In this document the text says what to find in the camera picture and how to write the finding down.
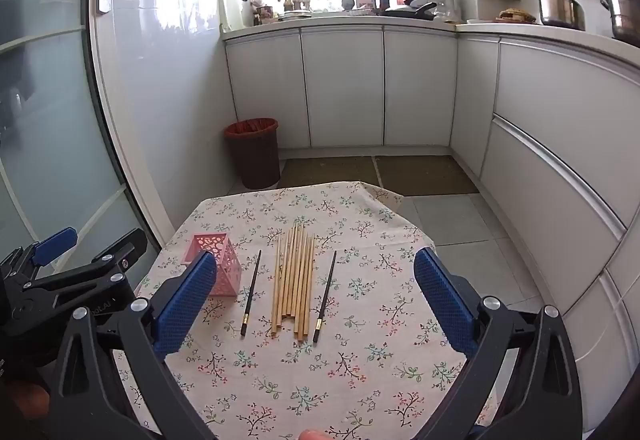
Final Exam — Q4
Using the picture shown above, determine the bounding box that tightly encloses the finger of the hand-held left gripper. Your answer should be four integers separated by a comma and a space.
0, 226, 79, 279
20, 228, 149, 294

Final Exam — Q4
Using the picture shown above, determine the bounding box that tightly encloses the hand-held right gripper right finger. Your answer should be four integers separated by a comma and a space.
413, 247, 584, 440

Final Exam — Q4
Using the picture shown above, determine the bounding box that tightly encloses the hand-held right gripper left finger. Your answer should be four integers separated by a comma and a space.
47, 249, 221, 440

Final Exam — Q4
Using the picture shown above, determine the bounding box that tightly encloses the pink perforated utensil holder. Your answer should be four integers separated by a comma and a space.
181, 233, 243, 297

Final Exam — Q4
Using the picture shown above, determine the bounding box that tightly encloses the black chopstick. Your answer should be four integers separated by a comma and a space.
240, 249, 263, 338
312, 250, 338, 344

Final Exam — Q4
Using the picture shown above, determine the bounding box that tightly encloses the row of wooden chopsticks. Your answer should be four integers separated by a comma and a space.
270, 220, 317, 342

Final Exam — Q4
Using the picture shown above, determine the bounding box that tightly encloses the person's left hand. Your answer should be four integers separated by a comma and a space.
0, 377, 52, 423

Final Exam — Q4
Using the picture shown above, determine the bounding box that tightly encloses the frosted glass sliding door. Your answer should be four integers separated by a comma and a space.
0, 0, 168, 273

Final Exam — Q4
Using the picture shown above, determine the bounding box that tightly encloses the brown floor mat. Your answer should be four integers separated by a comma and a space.
374, 154, 480, 197
276, 155, 382, 191

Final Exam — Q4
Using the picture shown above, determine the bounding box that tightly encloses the floral tablecloth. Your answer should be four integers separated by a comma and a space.
112, 181, 501, 440

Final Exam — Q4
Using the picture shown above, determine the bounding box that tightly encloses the brown trash bin red liner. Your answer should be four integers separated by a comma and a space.
223, 117, 281, 190

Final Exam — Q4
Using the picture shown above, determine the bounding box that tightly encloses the white cabinet run with drawers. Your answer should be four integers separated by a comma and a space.
449, 22, 640, 426

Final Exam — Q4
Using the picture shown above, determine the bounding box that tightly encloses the white cabinet run under window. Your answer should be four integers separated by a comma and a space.
223, 17, 459, 152

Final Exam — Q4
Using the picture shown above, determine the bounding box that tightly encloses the white cutting board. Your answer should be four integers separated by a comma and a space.
217, 0, 249, 32

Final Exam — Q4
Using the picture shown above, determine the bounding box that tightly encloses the plate of food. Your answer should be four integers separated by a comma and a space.
494, 7, 539, 25

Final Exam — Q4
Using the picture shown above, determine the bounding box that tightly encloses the steel pot with lid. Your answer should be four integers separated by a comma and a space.
537, 0, 587, 31

